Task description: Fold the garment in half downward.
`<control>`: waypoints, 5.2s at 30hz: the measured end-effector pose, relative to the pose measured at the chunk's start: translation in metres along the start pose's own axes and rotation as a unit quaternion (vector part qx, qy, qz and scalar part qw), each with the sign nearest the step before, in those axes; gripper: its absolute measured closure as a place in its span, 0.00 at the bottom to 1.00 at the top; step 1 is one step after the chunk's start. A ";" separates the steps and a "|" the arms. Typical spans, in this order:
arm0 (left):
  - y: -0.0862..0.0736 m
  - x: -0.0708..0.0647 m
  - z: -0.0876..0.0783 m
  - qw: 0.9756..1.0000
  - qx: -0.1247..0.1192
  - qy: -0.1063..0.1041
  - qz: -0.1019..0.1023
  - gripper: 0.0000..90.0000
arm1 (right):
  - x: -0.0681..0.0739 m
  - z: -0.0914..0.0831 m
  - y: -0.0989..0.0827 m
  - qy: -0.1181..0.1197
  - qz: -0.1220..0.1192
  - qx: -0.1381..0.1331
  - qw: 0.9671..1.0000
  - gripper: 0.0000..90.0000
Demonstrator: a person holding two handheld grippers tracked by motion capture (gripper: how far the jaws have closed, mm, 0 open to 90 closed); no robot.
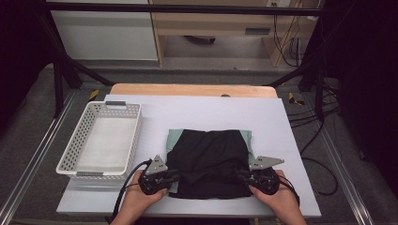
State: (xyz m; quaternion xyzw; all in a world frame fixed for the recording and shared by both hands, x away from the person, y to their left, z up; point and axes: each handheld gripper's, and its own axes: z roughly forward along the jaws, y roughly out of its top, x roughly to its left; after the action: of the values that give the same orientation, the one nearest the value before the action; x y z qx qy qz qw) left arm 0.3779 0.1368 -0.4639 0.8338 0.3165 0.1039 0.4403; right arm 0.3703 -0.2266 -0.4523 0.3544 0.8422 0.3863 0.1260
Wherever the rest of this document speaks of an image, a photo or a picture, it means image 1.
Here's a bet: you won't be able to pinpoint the person's left hand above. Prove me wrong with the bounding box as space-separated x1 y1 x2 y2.
122 170 171 216

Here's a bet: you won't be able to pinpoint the black metal stand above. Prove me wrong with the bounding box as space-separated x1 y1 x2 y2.
34 12 115 119
266 12 328 122

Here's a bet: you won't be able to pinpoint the white perforated plastic basket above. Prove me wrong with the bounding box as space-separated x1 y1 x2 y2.
55 100 145 182

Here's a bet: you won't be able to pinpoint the looped black floor cable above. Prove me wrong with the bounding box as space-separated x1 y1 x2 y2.
299 118 340 197

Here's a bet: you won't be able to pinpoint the black and green t-shirt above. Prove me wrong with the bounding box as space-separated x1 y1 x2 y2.
164 128 256 201

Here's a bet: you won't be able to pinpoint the right hand-held gripper cable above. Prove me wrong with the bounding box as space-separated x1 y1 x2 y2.
276 173 301 208

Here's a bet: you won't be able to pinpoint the hand-held gripper cable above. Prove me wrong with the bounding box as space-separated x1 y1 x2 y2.
112 158 153 219
276 173 301 208

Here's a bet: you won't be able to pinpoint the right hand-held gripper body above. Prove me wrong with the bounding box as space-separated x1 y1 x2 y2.
248 155 285 195

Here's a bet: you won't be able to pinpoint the white cabinet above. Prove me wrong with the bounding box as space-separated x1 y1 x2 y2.
50 0 159 62

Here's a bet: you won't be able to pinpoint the bundle of black floor cables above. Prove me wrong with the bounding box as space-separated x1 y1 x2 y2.
287 79 342 128

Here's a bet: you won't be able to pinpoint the hanging black cables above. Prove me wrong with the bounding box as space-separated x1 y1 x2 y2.
272 13 303 68

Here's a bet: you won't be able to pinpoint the person's right hand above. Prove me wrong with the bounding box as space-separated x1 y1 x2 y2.
248 169 299 218

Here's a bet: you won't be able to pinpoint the left hand-held gripper cable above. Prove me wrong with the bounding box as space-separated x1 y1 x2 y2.
112 158 153 219

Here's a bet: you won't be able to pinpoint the black frame crossbar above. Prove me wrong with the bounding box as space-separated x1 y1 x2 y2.
46 1 323 17

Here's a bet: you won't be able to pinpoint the dark chair base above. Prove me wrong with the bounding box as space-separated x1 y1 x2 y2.
183 35 217 45

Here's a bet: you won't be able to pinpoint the hanging yellow cable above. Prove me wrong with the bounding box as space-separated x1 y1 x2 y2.
276 0 304 55

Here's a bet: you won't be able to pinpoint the black curtain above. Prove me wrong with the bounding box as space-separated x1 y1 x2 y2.
0 0 55 132
322 0 398 188

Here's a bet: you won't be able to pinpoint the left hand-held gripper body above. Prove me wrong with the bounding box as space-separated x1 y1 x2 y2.
138 154 174 196

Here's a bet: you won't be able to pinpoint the light wooden desk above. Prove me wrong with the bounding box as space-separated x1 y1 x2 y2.
148 0 321 68

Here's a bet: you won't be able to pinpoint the aluminium floor rail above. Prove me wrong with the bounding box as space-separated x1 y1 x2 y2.
301 93 375 225
0 90 78 225

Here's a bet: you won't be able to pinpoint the white wall socket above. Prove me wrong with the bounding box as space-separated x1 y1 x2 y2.
266 0 292 8

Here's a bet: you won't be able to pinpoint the grey drawer handle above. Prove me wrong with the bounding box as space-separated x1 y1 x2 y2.
244 27 271 36

